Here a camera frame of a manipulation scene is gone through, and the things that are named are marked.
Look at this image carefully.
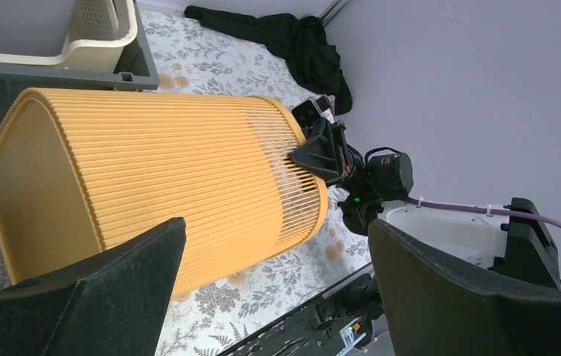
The grey plastic crate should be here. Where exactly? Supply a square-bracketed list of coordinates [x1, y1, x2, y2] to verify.
[0, 14, 159, 123]

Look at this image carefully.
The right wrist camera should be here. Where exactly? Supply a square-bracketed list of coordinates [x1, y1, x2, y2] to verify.
[291, 95, 334, 128]

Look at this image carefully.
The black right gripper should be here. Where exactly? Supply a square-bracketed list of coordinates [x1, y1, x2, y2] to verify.
[288, 117, 365, 189]

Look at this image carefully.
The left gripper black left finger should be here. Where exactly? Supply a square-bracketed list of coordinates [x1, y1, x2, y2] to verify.
[0, 217, 186, 355]

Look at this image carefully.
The floral patterned table mat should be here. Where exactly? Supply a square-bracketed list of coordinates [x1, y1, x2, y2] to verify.
[0, 10, 371, 355]

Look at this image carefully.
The cream perforated plastic basket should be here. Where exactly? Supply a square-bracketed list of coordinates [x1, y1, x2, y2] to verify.
[0, 1, 139, 73]

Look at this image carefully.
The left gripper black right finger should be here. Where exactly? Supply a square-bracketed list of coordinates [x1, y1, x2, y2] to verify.
[368, 220, 561, 355]

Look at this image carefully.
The yellow slatted waste basket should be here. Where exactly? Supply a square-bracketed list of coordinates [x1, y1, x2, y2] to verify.
[0, 88, 328, 296]

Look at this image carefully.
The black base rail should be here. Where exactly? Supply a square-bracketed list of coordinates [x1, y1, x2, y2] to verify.
[221, 272, 384, 355]

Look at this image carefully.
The right aluminium frame post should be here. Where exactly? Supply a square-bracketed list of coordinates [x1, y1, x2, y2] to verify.
[320, 0, 351, 27]

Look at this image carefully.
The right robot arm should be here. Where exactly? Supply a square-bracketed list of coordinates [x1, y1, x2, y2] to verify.
[289, 116, 561, 289]

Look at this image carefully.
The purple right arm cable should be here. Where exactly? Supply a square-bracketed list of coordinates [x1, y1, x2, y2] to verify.
[404, 196, 561, 286]

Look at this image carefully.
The black crumpled cloth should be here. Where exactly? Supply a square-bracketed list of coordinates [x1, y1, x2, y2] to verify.
[185, 5, 353, 115]

